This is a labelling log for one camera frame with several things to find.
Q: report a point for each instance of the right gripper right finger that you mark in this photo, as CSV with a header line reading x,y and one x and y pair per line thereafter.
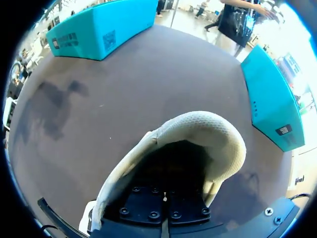
x,y
188,204

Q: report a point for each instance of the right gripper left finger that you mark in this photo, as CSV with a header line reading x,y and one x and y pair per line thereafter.
x,y
143,203

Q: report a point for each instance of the white mesh shoe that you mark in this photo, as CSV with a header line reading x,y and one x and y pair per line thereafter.
x,y
198,129

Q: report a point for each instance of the teal shoebox lid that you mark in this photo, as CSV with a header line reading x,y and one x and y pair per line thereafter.
x,y
270,94

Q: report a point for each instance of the teal shoebox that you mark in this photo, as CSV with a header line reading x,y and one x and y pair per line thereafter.
x,y
99,32

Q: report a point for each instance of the person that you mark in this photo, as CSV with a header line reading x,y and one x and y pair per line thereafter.
x,y
234,22
201,8

